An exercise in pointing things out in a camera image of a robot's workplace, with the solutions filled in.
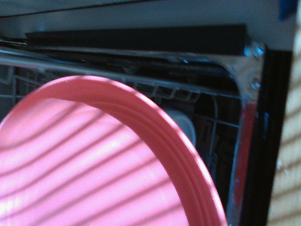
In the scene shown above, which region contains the pink plastic plate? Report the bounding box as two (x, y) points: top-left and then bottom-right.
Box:
(0, 75), (228, 226)

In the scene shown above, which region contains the built-in dishwasher tub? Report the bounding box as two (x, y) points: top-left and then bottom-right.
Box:
(0, 23), (293, 226)

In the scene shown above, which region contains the grey wire dishwasher rack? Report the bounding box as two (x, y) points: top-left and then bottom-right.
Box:
(0, 65), (243, 212)

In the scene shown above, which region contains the white mug with handle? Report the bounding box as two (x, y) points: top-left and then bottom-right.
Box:
(167, 108), (197, 148)

